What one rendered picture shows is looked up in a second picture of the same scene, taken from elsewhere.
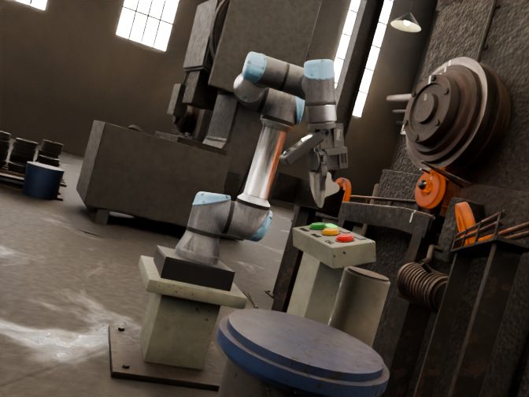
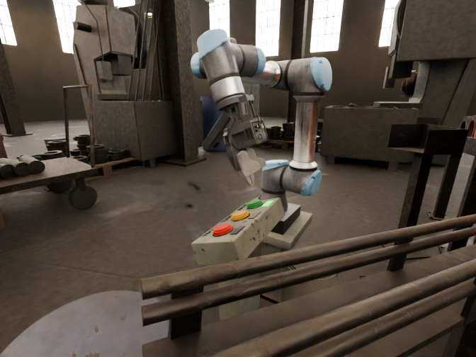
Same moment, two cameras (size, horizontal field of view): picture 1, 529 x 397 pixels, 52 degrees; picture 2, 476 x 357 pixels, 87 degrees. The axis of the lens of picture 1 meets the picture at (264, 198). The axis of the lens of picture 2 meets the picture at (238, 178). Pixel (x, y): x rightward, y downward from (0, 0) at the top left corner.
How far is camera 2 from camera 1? 1.15 m
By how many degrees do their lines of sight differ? 51
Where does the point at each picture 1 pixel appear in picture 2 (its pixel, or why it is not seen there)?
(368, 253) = (228, 253)
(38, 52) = (336, 73)
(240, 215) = (288, 177)
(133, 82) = not seen: hidden behind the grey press
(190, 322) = (263, 251)
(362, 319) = not seen: hidden behind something
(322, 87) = (207, 64)
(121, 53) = (383, 56)
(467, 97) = not seen: outside the picture
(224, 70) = (409, 46)
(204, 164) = (395, 118)
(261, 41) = (443, 9)
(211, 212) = (268, 176)
